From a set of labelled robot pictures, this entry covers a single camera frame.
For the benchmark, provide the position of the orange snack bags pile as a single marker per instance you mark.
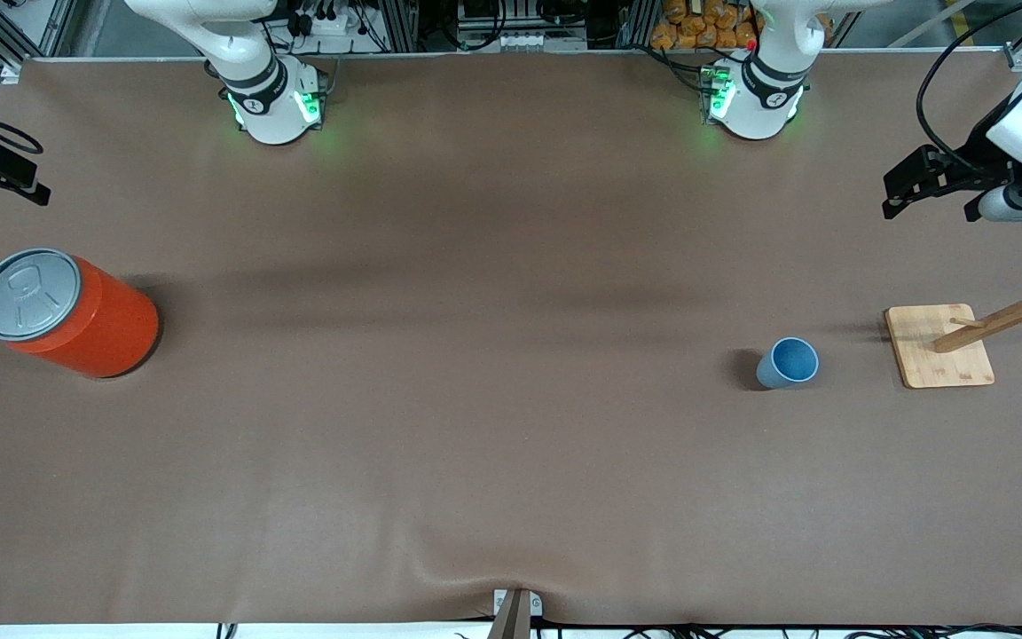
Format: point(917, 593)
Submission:
point(702, 25)

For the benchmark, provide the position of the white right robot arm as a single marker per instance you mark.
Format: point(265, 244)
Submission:
point(254, 75)

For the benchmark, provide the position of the light blue plastic cup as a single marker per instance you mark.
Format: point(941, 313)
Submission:
point(790, 362)

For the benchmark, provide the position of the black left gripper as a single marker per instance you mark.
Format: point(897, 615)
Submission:
point(979, 152)

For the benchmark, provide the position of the brown table mat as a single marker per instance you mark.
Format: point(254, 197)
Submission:
point(511, 399)

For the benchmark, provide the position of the white power strip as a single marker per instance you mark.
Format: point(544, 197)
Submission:
point(326, 22)

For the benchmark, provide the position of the wooden mug tree stand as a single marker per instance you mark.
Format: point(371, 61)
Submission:
point(941, 351)

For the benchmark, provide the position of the grey metal clamp bracket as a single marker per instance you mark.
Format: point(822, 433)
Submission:
point(515, 612)

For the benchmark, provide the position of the white terminal block strip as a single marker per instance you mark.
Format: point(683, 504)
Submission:
point(524, 40)

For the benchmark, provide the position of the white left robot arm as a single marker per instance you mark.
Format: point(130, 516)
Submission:
point(764, 84)

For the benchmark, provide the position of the orange can with grey lid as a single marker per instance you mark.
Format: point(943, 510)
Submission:
point(76, 315)

